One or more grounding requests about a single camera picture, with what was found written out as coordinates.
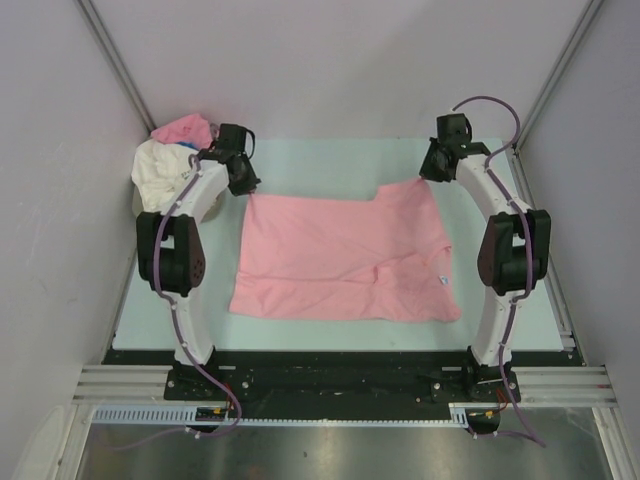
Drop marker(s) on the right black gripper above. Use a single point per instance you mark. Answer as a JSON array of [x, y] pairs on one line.
[[426, 171]]

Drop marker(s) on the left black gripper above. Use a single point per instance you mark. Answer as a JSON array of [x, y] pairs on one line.
[[248, 186]]

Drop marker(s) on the pink t shirt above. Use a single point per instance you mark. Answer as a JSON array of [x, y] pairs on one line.
[[193, 128], [344, 260]]

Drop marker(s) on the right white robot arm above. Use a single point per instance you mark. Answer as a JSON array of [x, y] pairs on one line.
[[514, 252]]

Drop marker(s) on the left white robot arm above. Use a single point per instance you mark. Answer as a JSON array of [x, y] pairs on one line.
[[170, 254]]

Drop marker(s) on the pink t shirt in basket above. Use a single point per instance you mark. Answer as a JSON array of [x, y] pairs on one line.
[[193, 128]]

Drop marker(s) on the blue garment in basket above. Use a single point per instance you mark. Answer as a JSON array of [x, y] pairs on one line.
[[188, 145]]

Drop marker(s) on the white t shirt in basket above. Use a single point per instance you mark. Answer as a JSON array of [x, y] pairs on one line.
[[159, 171]]

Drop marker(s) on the grey laundry basket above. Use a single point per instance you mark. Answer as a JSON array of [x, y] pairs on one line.
[[137, 206]]

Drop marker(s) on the right corner aluminium post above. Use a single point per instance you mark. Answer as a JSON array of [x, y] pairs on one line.
[[571, 47]]

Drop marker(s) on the corner aluminium post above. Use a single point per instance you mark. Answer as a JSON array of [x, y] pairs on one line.
[[571, 47], [99, 30]]

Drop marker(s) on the left corner aluminium post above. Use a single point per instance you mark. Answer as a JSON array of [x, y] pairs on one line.
[[99, 30]]

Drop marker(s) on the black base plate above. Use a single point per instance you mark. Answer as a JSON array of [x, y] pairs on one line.
[[441, 377]]

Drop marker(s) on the aluminium rail frame left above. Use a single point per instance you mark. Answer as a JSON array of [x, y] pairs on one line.
[[121, 384]]

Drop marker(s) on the aluminium rail frame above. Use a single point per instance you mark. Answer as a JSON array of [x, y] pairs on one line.
[[121, 384], [565, 378]]

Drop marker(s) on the aluminium rail frame right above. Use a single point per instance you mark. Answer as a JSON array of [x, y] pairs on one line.
[[565, 378]]

